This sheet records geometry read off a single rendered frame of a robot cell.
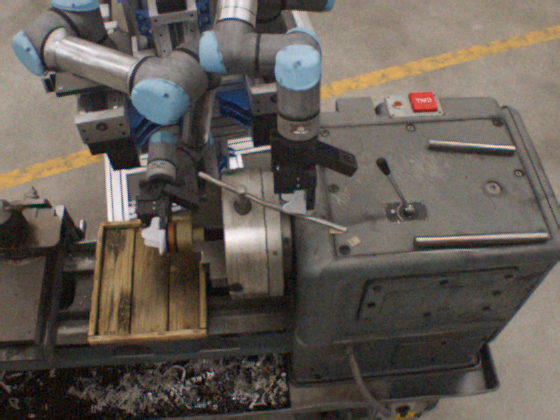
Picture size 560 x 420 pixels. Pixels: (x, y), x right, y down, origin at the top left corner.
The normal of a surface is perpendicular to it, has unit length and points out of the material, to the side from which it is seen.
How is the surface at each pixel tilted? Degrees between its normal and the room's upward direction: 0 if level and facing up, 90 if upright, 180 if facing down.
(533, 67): 0
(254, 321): 0
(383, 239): 0
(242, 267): 61
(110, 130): 90
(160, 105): 89
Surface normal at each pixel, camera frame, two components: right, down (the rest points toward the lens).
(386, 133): 0.00, -0.57
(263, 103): 0.21, 0.80
